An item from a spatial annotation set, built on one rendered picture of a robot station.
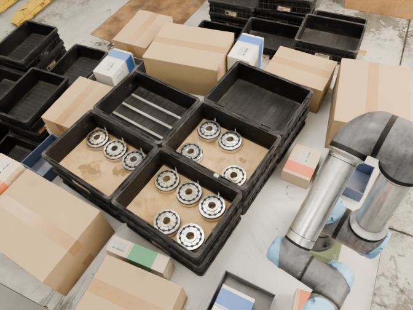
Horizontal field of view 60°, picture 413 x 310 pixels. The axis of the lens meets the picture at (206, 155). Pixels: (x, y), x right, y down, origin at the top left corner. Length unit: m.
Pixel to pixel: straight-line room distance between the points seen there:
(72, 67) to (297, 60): 1.67
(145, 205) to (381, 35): 2.77
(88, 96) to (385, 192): 1.38
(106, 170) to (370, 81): 1.24
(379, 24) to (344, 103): 2.16
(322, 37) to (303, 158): 1.26
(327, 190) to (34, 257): 1.01
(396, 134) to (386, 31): 2.81
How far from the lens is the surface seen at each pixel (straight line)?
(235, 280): 1.42
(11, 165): 1.65
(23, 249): 1.46
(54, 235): 1.43
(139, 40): 2.09
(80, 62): 2.88
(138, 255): 1.38
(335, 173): 0.95
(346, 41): 2.68
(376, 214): 1.13
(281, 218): 1.53
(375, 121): 0.94
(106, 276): 1.34
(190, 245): 1.31
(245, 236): 1.48
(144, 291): 1.29
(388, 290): 2.30
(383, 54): 3.45
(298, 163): 1.58
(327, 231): 1.28
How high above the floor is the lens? 2.08
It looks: 55 degrees down
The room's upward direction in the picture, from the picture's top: 7 degrees counter-clockwise
